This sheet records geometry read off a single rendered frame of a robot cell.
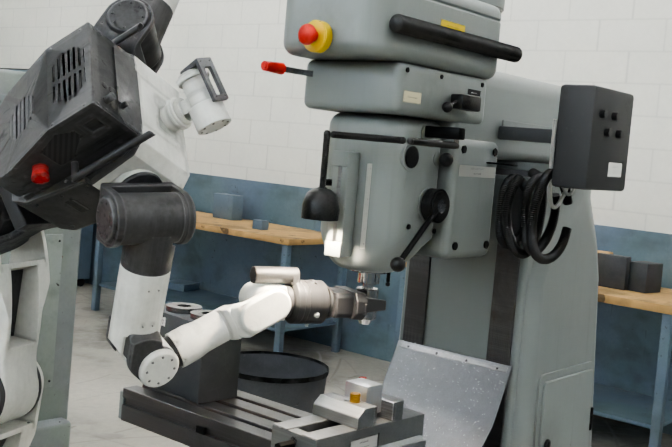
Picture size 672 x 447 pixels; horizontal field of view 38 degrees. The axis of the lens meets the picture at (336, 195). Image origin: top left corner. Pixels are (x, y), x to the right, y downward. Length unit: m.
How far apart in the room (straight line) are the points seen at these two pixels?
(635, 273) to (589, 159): 3.76
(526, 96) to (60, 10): 8.35
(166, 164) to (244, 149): 6.39
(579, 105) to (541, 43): 4.61
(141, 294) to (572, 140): 0.90
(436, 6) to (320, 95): 0.29
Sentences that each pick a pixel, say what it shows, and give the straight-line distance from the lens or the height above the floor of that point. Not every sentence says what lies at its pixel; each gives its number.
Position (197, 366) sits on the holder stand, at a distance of 2.31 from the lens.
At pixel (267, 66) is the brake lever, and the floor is 1.70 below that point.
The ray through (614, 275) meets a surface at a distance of 5.75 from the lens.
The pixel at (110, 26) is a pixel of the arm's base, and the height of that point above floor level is 1.75.
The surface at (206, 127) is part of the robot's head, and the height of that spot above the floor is 1.57.
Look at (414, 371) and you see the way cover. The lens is 2.39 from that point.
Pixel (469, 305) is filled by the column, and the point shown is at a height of 1.21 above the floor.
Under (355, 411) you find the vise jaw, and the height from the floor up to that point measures 1.03.
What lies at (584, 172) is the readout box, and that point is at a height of 1.55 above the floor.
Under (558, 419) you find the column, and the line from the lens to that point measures 2.44.
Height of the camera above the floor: 1.56
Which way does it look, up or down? 3 degrees down
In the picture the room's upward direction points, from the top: 5 degrees clockwise
